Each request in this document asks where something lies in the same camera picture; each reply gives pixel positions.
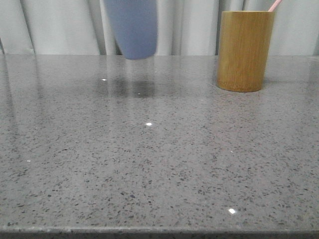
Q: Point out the blue plastic cup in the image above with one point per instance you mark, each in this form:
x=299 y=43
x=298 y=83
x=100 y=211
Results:
x=135 y=26

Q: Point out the white curtain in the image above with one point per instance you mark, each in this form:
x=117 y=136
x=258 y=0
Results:
x=186 y=27

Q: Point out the yellow bamboo cup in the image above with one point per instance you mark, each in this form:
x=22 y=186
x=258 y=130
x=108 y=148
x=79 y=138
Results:
x=243 y=49

